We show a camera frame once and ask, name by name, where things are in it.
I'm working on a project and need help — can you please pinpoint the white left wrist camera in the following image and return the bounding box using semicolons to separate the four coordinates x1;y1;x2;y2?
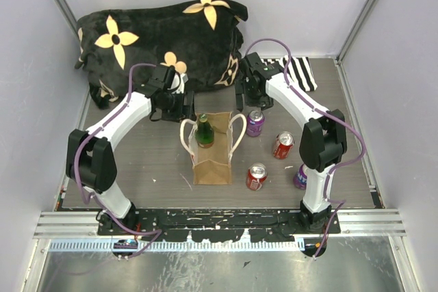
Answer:
170;72;188;94

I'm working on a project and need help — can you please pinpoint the red coca-cola can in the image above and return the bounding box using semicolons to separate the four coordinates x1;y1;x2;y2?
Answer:
272;131;294;159
246;163;268;191

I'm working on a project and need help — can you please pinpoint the black white striped cloth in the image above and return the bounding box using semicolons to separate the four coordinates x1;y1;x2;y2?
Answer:
261;55;318;94

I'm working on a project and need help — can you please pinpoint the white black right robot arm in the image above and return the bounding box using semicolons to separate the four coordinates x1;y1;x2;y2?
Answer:
235;53;347;233

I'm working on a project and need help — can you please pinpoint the green glass bottle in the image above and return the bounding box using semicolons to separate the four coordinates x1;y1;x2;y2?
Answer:
195;114;214;148

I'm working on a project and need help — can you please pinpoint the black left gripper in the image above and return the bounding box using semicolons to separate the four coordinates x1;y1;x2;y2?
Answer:
159;90;198;124

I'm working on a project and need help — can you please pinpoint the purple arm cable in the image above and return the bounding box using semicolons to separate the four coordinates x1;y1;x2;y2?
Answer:
77;63;164;259
244;38;368;259

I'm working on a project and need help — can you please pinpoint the aluminium front rail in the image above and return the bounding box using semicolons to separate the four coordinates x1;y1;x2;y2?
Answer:
34;209;406;253

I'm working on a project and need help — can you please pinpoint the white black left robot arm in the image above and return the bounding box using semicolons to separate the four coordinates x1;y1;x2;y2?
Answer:
66;64;194;235

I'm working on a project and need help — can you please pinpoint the watermelon print jute bag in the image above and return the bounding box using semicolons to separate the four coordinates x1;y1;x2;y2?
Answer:
179;112;247;185

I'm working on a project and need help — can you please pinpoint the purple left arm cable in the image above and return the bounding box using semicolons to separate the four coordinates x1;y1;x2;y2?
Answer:
77;63;164;259

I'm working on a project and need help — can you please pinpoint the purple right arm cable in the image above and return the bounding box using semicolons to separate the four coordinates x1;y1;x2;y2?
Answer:
244;38;368;259

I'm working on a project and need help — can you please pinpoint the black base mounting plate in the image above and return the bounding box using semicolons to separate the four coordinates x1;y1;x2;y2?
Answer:
97;208;342;243

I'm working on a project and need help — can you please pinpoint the purple Fanta can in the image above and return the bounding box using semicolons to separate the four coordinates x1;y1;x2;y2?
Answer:
293;164;307;189
246;109;265;137

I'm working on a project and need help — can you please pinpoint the black floral plush blanket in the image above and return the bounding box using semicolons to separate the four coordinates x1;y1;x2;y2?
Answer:
75;0;248;109

